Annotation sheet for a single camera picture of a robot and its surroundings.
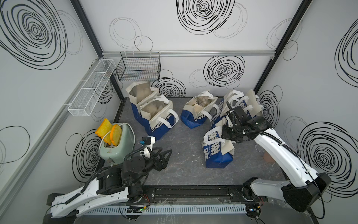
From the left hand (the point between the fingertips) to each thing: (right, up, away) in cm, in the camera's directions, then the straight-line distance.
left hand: (167, 151), depth 63 cm
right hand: (+28, +5, +10) cm, 30 cm away
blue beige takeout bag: (-6, +16, +15) cm, 23 cm away
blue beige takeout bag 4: (+26, -3, +7) cm, 27 cm away
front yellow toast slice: (-29, +6, +10) cm, 31 cm away
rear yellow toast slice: (-36, +10, +13) cm, 40 cm away
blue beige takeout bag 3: (+50, +23, +22) cm, 59 cm away
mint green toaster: (-29, -4, +9) cm, 31 cm away
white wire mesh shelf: (-45, +23, +7) cm, 51 cm away
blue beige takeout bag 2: (+18, +19, +38) cm, 46 cm away
